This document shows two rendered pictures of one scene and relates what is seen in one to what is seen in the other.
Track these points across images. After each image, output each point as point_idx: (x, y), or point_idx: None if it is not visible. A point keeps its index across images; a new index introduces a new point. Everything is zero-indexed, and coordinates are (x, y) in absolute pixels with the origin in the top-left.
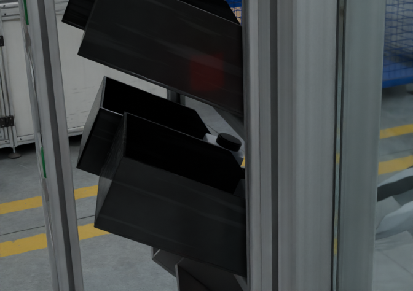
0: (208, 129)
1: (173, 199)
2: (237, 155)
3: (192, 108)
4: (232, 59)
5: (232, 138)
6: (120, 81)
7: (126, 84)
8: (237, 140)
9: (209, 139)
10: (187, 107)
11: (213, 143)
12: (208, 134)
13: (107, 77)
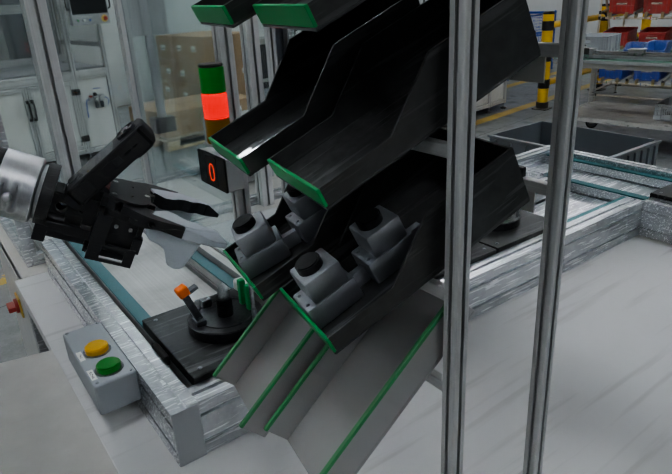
0: (415, 238)
1: None
2: (354, 222)
3: (429, 209)
4: (298, 60)
5: (365, 216)
6: (498, 158)
7: (491, 161)
8: (361, 220)
9: (386, 210)
10: (434, 205)
11: (377, 208)
12: (394, 215)
13: (508, 149)
